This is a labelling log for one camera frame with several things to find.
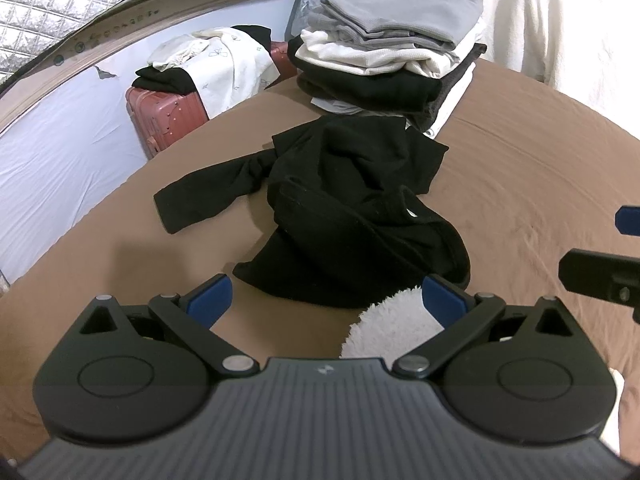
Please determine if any white fluffy sleeve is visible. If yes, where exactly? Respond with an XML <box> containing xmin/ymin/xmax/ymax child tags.
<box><xmin>341</xmin><ymin>287</ymin><xmax>444</xmax><ymax>368</ymax></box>

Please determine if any black garment on suitcase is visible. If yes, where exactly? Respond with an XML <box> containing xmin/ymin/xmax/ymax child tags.
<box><xmin>131</xmin><ymin>25</ymin><xmax>271</xmax><ymax>96</ymax></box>

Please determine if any stack of folded clothes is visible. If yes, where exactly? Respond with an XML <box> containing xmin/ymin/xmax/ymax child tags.
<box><xmin>288</xmin><ymin>0</ymin><xmax>486</xmax><ymax>139</ymax></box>

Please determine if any white patterned shirt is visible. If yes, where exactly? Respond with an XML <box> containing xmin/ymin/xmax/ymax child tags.
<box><xmin>148</xmin><ymin>27</ymin><xmax>280</xmax><ymax>118</ymax></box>

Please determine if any black sweater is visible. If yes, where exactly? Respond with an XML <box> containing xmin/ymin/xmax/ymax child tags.
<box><xmin>154</xmin><ymin>115</ymin><xmax>471</xmax><ymax>309</ymax></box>

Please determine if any red suitcase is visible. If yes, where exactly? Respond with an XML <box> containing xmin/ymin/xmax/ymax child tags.
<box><xmin>126</xmin><ymin>41</ymin><xmax>296</xmax><ymax>157</ymax></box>

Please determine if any white hanging blanket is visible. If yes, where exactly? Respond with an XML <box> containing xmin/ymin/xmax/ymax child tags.
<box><xmin>483</xmin><ymin>0</ymin><xmax>639</xmax><ymax>115</ymax></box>

